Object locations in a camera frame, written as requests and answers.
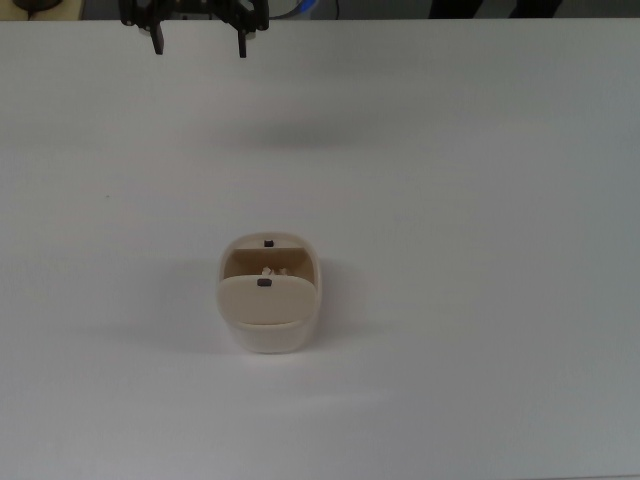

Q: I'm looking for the small cream bin with lid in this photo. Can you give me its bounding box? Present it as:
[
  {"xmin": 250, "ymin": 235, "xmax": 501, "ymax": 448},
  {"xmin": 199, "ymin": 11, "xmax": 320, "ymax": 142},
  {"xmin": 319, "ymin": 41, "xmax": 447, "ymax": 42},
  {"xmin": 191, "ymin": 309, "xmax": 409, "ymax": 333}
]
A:
[{"xmin": 216, "ymin": 231, "xmax": 322, "ymax": 356}]

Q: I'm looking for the dark round object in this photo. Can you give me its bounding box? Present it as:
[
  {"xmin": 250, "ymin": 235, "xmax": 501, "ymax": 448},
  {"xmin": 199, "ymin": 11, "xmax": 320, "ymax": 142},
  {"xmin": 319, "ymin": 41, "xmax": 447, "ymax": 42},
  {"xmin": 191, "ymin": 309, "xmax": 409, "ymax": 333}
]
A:
[{"xmin": 11, "ymin": 0, "xmax": 64, "ymax": 12}]

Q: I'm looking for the blue cable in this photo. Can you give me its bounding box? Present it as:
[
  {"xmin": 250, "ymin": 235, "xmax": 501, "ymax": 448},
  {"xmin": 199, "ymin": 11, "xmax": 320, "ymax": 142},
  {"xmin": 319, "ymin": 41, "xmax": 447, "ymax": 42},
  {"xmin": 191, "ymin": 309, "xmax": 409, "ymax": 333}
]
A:
[{"xmin": 272, "ymin": 0, "xmax": 318, "ymax": 18}]

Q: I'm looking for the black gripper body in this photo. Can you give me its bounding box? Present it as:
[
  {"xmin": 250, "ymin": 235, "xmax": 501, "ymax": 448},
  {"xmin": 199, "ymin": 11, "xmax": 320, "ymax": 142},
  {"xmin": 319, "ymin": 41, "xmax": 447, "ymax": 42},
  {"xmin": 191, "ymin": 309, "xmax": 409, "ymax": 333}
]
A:
[{"xmin": 166, "ymin": 0, "xmax": 221, "ymax": 13}]

